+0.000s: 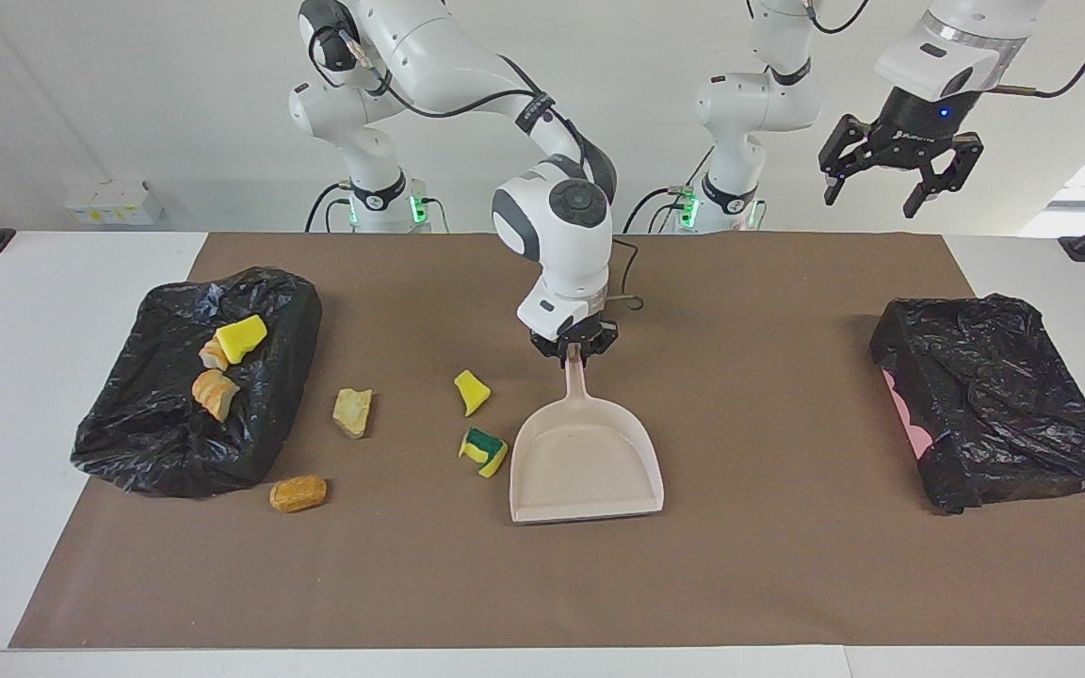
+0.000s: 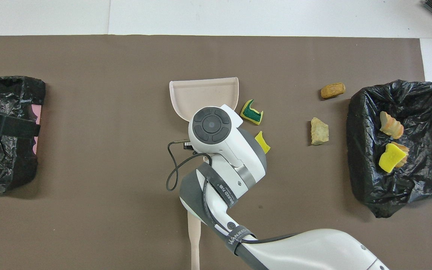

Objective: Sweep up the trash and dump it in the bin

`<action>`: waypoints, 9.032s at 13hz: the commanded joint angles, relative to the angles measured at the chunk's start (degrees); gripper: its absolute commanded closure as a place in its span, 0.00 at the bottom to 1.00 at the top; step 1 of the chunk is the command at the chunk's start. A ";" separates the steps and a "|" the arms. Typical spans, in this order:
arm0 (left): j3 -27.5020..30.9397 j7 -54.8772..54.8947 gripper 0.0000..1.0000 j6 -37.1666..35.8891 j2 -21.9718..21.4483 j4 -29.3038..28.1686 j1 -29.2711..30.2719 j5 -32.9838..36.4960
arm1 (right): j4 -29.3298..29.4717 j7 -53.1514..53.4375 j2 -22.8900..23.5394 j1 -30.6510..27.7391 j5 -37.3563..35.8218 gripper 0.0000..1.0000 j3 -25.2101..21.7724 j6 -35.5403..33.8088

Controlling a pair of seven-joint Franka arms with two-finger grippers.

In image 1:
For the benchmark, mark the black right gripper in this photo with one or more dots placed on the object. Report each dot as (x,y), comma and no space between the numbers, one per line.
(575,341)

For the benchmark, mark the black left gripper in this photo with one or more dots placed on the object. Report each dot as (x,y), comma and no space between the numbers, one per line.
(919,127)

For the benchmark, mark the small yellow sponge wedge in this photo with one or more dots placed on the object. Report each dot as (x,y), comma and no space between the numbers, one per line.
(472,394)

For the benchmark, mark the beige plastic dustpan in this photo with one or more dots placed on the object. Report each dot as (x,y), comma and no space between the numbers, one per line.
(590,471)

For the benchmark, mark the yellow and green sponge piece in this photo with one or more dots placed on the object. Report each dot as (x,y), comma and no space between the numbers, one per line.
(486,454)

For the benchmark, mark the pale yellow sponge chunk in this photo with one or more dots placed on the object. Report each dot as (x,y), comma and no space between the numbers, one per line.
(352,412)

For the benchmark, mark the orange brown sponge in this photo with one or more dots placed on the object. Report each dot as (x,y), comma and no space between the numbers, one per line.
(298,493)

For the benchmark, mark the large yellow sponge chunk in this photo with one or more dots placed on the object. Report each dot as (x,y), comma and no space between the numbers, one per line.
(241,337)

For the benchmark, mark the bread chunk with orange crust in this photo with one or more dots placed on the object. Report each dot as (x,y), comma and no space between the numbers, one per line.
(215,394)
(212,357)

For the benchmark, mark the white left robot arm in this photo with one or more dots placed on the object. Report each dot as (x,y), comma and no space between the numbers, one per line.
(750,104)

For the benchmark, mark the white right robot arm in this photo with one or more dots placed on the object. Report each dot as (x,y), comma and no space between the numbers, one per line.
(561,254)

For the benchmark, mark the left black trash bag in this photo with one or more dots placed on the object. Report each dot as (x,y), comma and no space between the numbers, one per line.
(995,395)

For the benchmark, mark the black trash bag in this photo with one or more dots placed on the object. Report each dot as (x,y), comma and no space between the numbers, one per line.
(995,395)
(156,433)

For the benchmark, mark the right black trash bag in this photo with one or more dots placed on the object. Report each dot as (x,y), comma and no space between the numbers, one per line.
(156,433)

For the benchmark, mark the brown table mat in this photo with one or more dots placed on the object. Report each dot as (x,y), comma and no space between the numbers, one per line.
(787,565)

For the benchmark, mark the white wall power box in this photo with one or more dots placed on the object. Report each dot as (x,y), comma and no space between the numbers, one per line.
(114,202)

